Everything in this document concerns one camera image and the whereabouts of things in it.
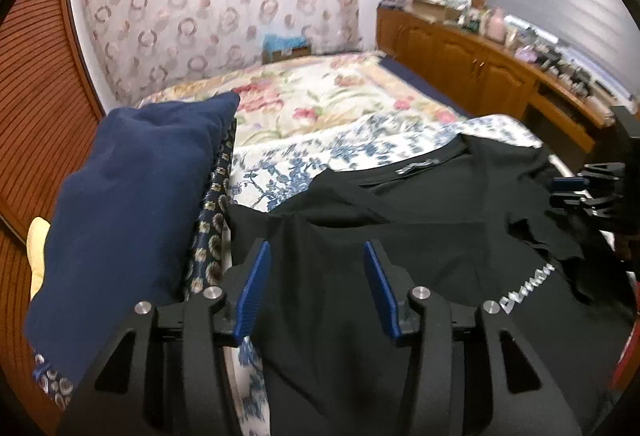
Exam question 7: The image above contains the black printed t-shirt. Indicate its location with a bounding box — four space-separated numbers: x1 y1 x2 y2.
229 135 636 435

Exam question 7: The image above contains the dark patterned folded garment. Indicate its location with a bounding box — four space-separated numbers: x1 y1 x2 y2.
32 120 236 412

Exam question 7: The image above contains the blue floral white quilt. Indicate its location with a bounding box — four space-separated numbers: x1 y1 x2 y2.
227 113 540 435

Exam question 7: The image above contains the navy folded garment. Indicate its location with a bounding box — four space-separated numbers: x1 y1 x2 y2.
24 92 240 394

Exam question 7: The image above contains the wooden sideboard cabinet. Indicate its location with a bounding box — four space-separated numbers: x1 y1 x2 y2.
376 6 615 169

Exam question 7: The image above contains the floral pink bedspread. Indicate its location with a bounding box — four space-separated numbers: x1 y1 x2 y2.
139 52 462 146

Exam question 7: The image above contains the pink thermos bottle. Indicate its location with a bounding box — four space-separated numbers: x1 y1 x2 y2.
485 7 506 44

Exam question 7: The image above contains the yellow plush toy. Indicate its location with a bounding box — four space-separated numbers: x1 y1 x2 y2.
26 217 51 299

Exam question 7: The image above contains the blue item in box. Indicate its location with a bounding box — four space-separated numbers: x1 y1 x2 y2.
262 34 311 65

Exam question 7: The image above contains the cardboard box on sideboard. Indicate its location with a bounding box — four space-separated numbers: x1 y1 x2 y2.
411 0 448 22

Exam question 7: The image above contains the wooden louvered wardrobe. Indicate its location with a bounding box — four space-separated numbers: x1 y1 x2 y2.
1 0 104 435

